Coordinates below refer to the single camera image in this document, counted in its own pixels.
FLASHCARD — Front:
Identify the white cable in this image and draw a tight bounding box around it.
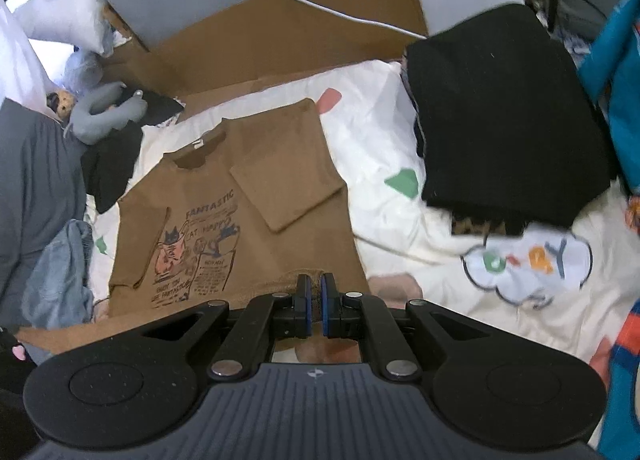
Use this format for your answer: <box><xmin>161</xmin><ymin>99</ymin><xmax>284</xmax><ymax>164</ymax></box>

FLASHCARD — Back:
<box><xmin>265</xmin><ymin>0</ymin><xmax>428</xmax><ymax>40</ymax></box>

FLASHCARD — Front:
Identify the white pillow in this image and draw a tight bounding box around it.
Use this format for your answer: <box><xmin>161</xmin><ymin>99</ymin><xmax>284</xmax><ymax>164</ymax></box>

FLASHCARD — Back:
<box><xmin>12</xmin><ymin>0</ymin><xmax>113</xmax><ymax>58</ymax></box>

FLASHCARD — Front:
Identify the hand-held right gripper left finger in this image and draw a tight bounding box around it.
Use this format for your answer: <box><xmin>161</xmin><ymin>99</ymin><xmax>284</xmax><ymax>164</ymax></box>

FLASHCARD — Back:
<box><xmin>140</xmin><ymin>274</ymin><xmax>314</xmax><ymax>382</ymax></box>

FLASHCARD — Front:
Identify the brown printed t-shirt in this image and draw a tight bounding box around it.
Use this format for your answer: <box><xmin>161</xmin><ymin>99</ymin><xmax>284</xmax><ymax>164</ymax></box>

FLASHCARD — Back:
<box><xmin>17</xmin><ymin>98</ymin><xmax>371</xmax><ymax>356</ymax></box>

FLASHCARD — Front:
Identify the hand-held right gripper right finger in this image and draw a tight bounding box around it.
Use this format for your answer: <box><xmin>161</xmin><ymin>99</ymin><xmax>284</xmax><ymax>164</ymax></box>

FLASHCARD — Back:
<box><xmin>321</xmin><ymin>274</ymin><xmax>501</xmax><ymax>382</ymax></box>

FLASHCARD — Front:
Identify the teal and orange jersey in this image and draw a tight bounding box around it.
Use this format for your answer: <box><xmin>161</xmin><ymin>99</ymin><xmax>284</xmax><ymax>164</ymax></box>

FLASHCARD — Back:
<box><xmin>577</xmin><ymin>0</ymin><xmax>640</xmax><ymax>460</ymax></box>

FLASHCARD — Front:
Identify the blue denim garment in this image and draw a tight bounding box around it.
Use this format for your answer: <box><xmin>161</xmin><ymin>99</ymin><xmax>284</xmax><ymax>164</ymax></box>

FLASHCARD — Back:
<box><xmin>22</xmin><ymin>219</ymin><xmax>96</xmax><ymax>331</ymax></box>

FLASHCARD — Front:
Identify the small teddy bear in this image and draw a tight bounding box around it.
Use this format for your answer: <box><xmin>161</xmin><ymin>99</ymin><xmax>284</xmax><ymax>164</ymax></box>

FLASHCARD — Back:
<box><xmin>46</xmin><ymin>90</ymin><xmax>78</xmax><ymax>123</ymax></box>

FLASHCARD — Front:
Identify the black garment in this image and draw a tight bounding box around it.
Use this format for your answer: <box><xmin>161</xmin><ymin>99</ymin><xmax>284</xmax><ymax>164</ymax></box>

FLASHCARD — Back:
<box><xmin>82</xmin><ymin>92</ymin><xmax>186</xmax><ymax>215</ymax></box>

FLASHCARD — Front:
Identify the bluish plastic bag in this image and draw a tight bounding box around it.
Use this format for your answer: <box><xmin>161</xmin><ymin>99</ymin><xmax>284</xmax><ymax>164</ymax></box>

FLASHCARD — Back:
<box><xmin>65</xmin><ymin>47</ymin><xmax>106</xmax><ymax>90</ymax></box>

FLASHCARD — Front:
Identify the white printed bed sheet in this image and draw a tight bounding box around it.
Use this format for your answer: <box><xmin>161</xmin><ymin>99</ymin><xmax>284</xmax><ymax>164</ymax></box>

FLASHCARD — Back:
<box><xmin>85</xmin><ymin>57</ymin><xmax>640</xmax><ymax>441</ymax></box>

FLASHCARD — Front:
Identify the white plastic bag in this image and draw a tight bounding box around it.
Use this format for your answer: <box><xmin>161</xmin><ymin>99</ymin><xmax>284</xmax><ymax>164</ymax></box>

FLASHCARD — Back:
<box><xmin>0</xmin><ymin>0</ymin><xmax>56</xmax><ymax>115</ymax></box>

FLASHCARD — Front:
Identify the grey blanket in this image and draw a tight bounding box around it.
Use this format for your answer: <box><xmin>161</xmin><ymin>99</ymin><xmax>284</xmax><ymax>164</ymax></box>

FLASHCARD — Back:
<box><xmin>0</xmin><ymin>97</ymin><xmax>93</xmax><ymax>325</ymax></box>

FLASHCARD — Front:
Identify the black cloth with pink mark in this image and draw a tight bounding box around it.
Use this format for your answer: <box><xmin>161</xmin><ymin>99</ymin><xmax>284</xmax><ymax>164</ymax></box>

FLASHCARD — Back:
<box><xmin>0</xmin><ymin>325</ymin><xmax>38</xmax><ymax>391</ymax></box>

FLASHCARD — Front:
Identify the black knit sweater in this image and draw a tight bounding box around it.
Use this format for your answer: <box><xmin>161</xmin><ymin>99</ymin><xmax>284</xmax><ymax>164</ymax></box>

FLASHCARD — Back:
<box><xmin>402</xmin><ymin>4</ymin><xmax>618</xmax><ymax>228</ymax></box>

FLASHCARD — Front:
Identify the grey plush toy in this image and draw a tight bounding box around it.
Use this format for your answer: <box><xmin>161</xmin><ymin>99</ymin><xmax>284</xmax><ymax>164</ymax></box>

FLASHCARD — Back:
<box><xmin>65</xmin><ymin>82</ymin><xmax>148</xmax><ymax>145</ymax></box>

